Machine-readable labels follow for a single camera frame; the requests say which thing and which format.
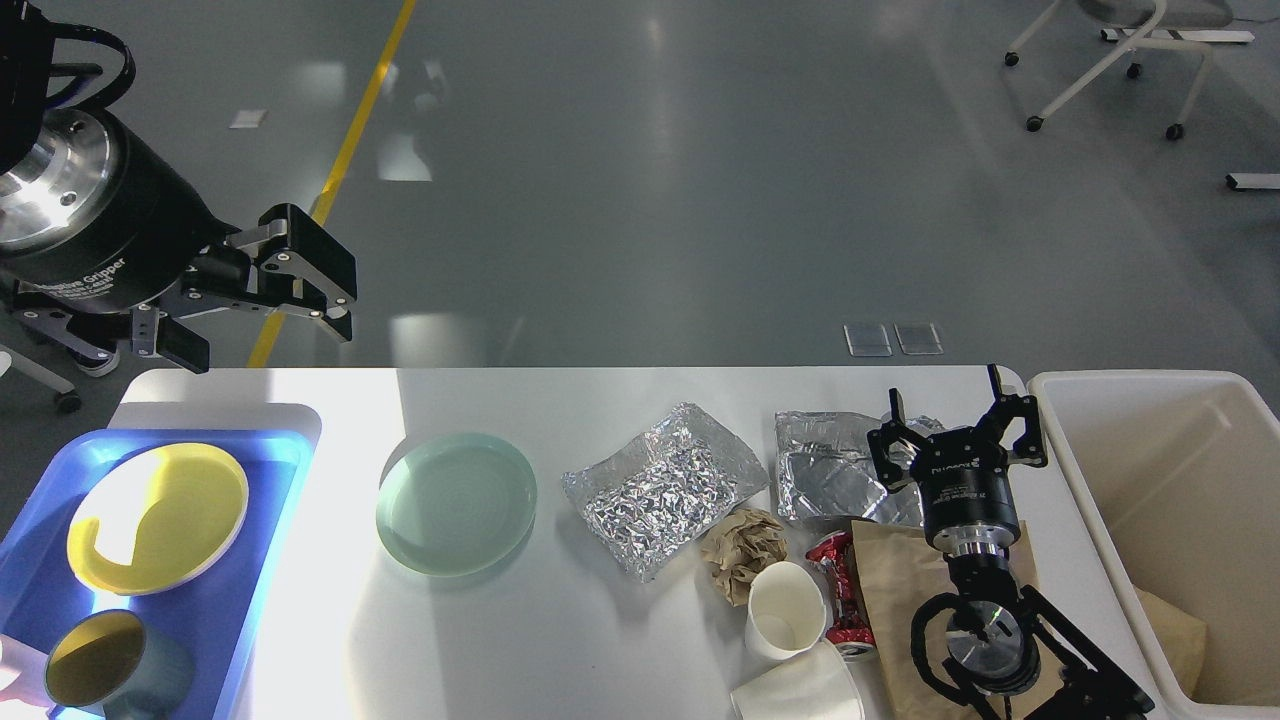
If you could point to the floor outlet cover left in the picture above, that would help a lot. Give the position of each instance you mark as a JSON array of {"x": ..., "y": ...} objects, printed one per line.
[{"x": 868, "y": 339}]

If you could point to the crumpled foil sheet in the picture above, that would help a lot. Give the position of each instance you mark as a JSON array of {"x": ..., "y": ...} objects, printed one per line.
[{"x": 664, "y": 489}]

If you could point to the white paper cup upright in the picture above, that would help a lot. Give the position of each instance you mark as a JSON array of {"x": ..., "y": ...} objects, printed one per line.
[{"x": 786, "y": 612}]

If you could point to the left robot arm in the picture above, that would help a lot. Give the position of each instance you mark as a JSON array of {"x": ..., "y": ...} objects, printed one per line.
[{"x": 51, "y": 65}]

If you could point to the crumpled brown paper ball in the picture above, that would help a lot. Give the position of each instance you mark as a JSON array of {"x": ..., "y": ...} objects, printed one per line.
[{"x": 739, "y": 548}]

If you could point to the floor outlet cover right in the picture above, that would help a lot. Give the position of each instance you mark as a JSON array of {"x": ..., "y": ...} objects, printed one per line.
[{"x": 919, "y": 338}]

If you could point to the flattened foil tray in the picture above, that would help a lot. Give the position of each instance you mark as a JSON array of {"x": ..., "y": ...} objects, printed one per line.
[{"x": 824, "y": 472}]

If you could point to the dark grey mug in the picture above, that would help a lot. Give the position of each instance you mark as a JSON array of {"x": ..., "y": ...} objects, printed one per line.
[{"x": 113, "y": 665}]

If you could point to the floor outlet cover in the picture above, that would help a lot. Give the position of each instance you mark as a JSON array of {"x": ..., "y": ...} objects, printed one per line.
[
  {"x": 868, "y": 339},
  {"x": 919, "y": 338}
]

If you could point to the yellow plate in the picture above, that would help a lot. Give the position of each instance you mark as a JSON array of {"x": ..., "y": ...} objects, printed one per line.
[{"x": 158, "y": 520}]

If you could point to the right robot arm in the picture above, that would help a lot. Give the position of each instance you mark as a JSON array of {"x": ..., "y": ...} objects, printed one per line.
[{"x": 980, "y": 644}]

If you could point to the white bar on floor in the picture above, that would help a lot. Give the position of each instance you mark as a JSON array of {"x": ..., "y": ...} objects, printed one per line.
[{"x": 1253, "y": 182}]

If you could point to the brown paper in bin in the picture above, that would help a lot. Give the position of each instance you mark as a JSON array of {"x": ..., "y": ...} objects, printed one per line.
[{"x": 1182, "y": 638}]

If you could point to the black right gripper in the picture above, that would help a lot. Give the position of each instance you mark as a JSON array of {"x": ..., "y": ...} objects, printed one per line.
[{"x": 965, "y": 495}]

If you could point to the beige waste bin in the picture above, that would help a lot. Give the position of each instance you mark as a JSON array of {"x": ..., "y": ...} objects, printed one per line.
[{"x": 1175, "y": 473}]

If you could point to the person in jeans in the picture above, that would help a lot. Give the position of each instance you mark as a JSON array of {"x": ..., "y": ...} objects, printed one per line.
[{"x": 95, "y": 359}]

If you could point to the white paper cup lying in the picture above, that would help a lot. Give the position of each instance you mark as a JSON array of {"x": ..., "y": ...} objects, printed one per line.
[{"x": 815, "y": 684}]

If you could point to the blue plastic tray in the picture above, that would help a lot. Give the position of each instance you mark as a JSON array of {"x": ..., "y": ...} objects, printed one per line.
[{"x": 216, "y": 616}]

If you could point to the pink mug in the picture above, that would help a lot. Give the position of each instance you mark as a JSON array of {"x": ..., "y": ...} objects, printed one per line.
[{"x": 23, "y": 674}]

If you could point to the crushed red soda can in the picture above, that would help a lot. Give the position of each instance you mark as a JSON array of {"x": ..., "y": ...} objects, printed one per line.
[{"x": 849, "y": 629}]

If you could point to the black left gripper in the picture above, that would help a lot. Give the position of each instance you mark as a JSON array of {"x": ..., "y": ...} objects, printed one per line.
[{"x": 97, "y": 222}]

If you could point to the white office chair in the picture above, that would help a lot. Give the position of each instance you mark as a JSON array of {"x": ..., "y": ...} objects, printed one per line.
[{"x": 1155, "y": 25}]

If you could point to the brown paper bag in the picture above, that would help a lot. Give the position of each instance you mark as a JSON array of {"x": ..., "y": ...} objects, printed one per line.
[{"x": 898, "y": 572}]

